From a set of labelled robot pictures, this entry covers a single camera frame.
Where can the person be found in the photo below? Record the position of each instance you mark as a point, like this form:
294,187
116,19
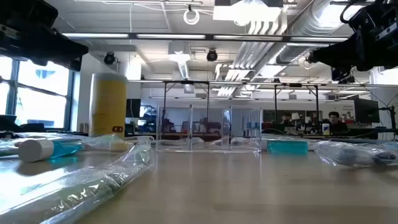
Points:
335,124
286,122

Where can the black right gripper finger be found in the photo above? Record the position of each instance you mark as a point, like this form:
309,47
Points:
339,56

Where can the clear acrylic organizer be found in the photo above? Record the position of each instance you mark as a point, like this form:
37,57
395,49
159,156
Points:
190,130

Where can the yellow wipes canister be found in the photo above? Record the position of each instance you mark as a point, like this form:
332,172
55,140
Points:
107,105

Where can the black round ceiling camera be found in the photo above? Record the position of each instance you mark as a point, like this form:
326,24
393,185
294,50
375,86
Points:
109,58
212,55

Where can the black monitor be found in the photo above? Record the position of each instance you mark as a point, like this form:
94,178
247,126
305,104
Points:
367,110

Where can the dark monitor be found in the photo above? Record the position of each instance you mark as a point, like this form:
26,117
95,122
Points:
133,108

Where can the large window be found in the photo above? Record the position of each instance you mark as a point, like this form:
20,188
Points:
40,105

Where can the dark blue toothbrush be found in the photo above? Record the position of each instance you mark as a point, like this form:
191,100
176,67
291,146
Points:
351,154

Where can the long ceiling light strip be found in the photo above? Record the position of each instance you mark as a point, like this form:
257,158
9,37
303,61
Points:
171,36

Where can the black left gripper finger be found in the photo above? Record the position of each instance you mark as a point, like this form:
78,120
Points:
62,53

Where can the white bottle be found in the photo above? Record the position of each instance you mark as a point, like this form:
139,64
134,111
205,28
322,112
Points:
325,128

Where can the silver ventilation duct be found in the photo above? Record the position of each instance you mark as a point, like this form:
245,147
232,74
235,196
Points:
314,18

